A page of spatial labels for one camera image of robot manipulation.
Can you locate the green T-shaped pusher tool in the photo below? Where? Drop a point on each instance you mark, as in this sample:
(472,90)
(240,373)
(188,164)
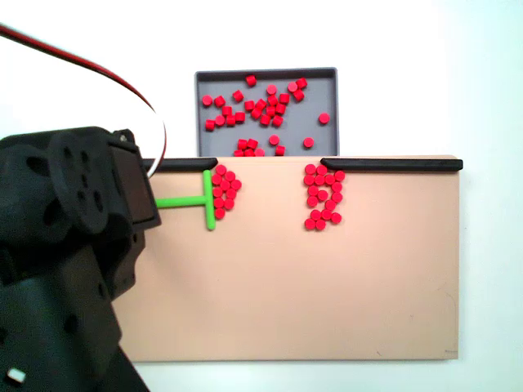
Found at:
(209,204)

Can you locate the red cylindrical granule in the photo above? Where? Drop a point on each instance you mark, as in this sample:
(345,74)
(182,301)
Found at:
(336,187)
(225,185)
(313,190)
(320,224)
(256,113)
(220,120)
(309,179)
(324,118)
(280,108)
(238,153)
(292,86)
(310,168)
(249,105)
(308,142)
(284,98)
(230,176)
(220,101)
(259,152)
(321,170)
(235,184)
(330,204)
(270,110)
(319,179)
(219,212)
(326,214)
(274,139)
(249,152)
(280,150)
(265,119)
(238,95)
(231,193)
(240,117)
(323,194)
(312,200)
(315,214)
(242,143)
(271,89)
(251,80)
(298,95)
(301,83)
(231,120)
(272,100)
(252,143)
(339,175)
(277,120)
(227,110)
(336,217)
(221,169)
(329,179)
(217,179)
(217,192)
(229,203)
(210,124)
(310,223)
(219,202)
(336,197)
(261,103)
(207,100)

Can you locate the grey tray container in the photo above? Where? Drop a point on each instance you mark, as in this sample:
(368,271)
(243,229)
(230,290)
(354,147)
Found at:
(310,106)

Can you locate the beige rectangular board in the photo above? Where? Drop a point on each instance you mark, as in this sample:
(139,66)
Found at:
(286,265)

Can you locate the black guide rail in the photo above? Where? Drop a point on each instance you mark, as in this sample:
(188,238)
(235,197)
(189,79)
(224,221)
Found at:
(388,164)
(184,164)

